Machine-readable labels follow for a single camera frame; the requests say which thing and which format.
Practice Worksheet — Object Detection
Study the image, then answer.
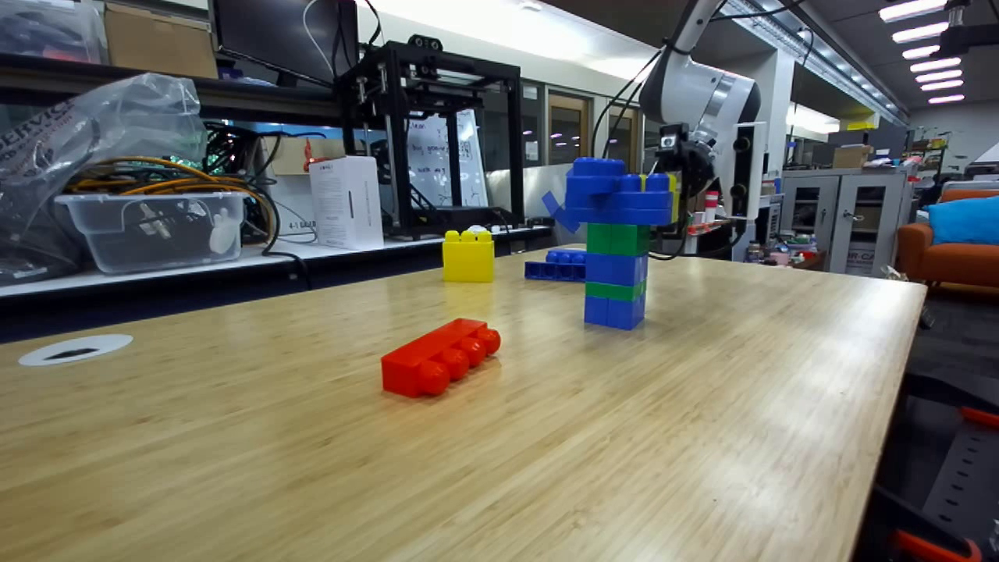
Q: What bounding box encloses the blue narrow block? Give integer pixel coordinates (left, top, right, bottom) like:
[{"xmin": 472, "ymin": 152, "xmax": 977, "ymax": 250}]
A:
[{"xmin": 524, "ymin": 250, "xmax": 588, "ymax": 282}]

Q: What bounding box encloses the clear plastic bag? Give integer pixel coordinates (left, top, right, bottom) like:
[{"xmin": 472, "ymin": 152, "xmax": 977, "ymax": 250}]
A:
[{"xmin": 0, "ymin": 73, "xmax": 204, "ymax": 285}]

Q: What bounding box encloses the yellow standing block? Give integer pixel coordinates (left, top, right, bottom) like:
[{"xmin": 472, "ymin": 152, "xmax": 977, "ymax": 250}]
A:
[{"xmin": 439, "ymin": 227, "xmax": 497, "ymax": 285}]

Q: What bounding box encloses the blue green block tower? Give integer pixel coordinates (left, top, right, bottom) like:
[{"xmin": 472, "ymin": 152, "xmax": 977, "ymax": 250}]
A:
[{"xmin": 584, "ymin": 220, "xmax": 648, "ymax": 332}]

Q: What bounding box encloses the clear plastic bin with cables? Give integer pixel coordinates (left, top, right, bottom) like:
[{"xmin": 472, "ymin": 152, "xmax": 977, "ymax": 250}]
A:
[{"xmin": 58, "ymin": 193, "xmax": 242, "ymax": 273}]

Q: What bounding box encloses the red long block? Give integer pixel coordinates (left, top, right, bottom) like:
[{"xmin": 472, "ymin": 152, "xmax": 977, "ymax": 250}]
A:
[{"xmin": 381, "ymin": 317, "xmax": 502, "ymax": 396}]

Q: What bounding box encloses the orange sofa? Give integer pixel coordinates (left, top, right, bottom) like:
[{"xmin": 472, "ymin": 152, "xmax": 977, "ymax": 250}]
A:
[{"xmin": 897, "ymin": 186, "xmax": 999, "ymax": 290}]

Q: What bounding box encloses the white cardboard box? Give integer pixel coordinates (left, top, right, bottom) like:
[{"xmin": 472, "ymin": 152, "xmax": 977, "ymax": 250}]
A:
[{"xmin": 309, "ymin": 155, "xmax": 385, "ymax": 250}]

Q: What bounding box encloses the yellow block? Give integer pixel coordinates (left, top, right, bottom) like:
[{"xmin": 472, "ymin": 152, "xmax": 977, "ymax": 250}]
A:
[
  {"xmin": 439, "ymin": 227, "xmax": 497, "ymax": 285},
  {"xmin": 665, "ymin": 173, "xmax": 683, "ymax": 226}
]

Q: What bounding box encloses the grey cabinet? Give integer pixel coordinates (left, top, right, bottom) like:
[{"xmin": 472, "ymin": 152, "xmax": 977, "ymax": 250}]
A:
[{"xmin": 779, "ymin": 167, "xmax": 910, "ymax": 273}]

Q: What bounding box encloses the black 3D printer frame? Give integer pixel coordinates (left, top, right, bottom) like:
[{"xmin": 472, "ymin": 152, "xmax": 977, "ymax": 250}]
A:
[{"xmin": 337, "ymin": 33, "xmax": 524, "ymax": 236}]

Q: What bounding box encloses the blue long block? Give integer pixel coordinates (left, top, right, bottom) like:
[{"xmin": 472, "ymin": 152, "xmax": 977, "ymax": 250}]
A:
[{"xmin": 542, "ymin": 155, "xmax": 672, "ymax": 230}]

